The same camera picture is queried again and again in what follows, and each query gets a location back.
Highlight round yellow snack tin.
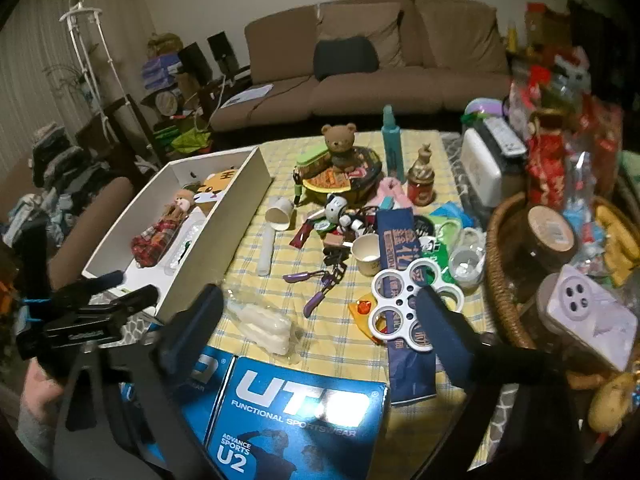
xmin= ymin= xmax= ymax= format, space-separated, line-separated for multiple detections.
xmin=301 ymin=147 xmax=385 ymax=206

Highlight white appliance box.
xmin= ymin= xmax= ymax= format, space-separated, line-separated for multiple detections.
xmin=459 ymin=127 xmax=526 ymax=206

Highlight white paper cup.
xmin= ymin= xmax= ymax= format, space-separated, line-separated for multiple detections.
xmin=265 ymin=196 xmax=296 ymax=232

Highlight red snack packet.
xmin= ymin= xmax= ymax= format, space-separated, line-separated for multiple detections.
xmin=290 ymin=220 xmax=317 ymax=251

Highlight person's left forearm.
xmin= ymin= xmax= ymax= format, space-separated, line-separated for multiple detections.
xmin=14 ymin=412 xmax=57 ymax=472

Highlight yellow checked tablecloth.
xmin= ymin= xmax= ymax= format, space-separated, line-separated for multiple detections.
xmin=150 ymin=130 xmax=501 ymax=461

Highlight clear plastic container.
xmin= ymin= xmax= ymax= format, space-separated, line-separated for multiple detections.
xmin=448 ymin=242 xmax=487 ymax=291

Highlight purple device with holes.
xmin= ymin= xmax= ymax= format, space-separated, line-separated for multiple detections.
xmin=545 ymin=264 xmax=638 ymax=372

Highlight pink plush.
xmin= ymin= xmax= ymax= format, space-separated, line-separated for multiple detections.
xmin=370 ymin=177 xmax=413 ymax=211

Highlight orange tiger plush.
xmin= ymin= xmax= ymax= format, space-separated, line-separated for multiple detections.
xmin=192 ymin=167 xmax=241 ymax=207

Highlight wicker basket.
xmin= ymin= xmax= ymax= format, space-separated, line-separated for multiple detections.
xmin=485 ymin=192 xmax=640 ymax=356

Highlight small blue printed box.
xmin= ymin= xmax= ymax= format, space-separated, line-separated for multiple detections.
xmin=120 ymin=345 xmax=236 ymax=453

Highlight brown jar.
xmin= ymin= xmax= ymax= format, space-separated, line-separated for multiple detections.
xmin=522 ymin=205 xmax=578 ymax=271

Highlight brown bear figurine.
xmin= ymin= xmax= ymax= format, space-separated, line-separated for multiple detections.
xmin=321 ymin=122 xmax=358 ymax=168

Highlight white papers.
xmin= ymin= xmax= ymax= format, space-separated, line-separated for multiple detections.
xmin=220 ymin=84 xmax=274 ymax=109

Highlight white cardboard box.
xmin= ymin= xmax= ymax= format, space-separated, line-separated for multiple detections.
xmin=81 ymin=146 xmax=273 ymax=325

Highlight white cat figurine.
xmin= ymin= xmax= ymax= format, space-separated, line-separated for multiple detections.
xmin=322 ymin=193 xmax=368 ymax=236

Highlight grey remote control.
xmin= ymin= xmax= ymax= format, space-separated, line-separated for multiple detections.
xmin=482 ymin=117 xmax=528 ymax=157

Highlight black speaker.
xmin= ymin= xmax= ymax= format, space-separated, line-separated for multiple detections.
xmin=206 ymin=31 xmax=240 ymax=73
xmin=177 ymin=42 xmax=213 ymax=83

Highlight pile of snack packets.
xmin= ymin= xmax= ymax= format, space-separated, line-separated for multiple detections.
xmin=507 ymin=2 xmax=640 ymax=196

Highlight teal bottle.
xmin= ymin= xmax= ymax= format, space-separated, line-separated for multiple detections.
xmin=381 ymin=105 xmax=405 ymax=181

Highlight purple bowl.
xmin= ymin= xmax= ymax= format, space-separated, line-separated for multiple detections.
xmin=462 ymin=97 xmax=503 ymax=121

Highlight clear packet of white pieces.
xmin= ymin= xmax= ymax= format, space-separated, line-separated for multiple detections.
xmin=222 ymin=287 xmax=303 ymax=363

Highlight green case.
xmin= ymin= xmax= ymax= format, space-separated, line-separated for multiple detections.
xmin=295 ymin=146 xmax=335 ymax=167

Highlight white garment steamer stand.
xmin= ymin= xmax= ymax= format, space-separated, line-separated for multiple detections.
xmin=59 ymin=0 xmax=166 ymax=161

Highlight potted plant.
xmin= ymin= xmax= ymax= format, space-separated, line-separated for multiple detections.
xmin=42 ymin=45 xmax=103 ymax=116

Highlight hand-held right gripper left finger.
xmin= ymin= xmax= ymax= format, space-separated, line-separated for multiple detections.
xmin=50 ymin=285 xmax=226 ymax=480

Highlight yellow toy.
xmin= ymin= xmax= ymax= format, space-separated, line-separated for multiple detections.
xmin=587 ymin=372 xmax=638 ymax=436

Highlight yellow snack packet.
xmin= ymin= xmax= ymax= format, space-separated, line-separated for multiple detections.
xmin=349 ymin=297 xmax=381 ymax=333

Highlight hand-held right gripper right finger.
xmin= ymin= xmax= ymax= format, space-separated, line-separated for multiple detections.
xmin=416 ymin=286 xmax=593 ymax=480

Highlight large blue printed box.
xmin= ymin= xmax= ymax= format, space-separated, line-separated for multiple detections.
xmin=202 ymin=355 xmax=391 ymax=480

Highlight doll in plaid dress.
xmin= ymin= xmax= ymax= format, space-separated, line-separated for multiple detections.
xmin=131 ymin=189 xmax=197 ymax=268

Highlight brown sofa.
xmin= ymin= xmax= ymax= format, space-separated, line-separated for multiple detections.
xmin=210 ymin=0 xmax=513 ymax=133

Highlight paper cup with red print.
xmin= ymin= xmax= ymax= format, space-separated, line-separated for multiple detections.
xmin=351 ymin=233 xmax=383 ymax=277

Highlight pile of clothes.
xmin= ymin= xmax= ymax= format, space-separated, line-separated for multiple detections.
xmin=2 ymin=122 xmax=121 ymax=246

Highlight white plastic tube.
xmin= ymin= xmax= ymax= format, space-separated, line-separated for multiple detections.
xmin=257 ymin=227 xmax=275 ymax=276

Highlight brown chair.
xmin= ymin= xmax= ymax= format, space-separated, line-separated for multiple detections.
xmin=47 ymin=176 xmax=136 ymax=288

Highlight navy blue pouch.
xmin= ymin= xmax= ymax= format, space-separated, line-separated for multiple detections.
xmin=375 ymin=207 xmax=438 ymax=406

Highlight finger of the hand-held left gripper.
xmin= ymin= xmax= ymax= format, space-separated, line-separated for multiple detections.
xmin=92 ymin=285 xmax=162 ymax=322
xmin=52 ymin=270 xmax=126 ymax=308

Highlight white ring holder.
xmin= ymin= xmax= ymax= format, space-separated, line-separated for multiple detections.
xmin=368 ymin=260 xmax=465 ymax=346

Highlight person's left hand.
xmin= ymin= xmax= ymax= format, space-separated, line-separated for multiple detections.
xmin=20 ymin=359 xmax=68 ymax=442

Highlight dark cushion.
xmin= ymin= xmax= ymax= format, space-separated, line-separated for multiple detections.
xmin=313 ymin=36 xmax=379 ymax=81

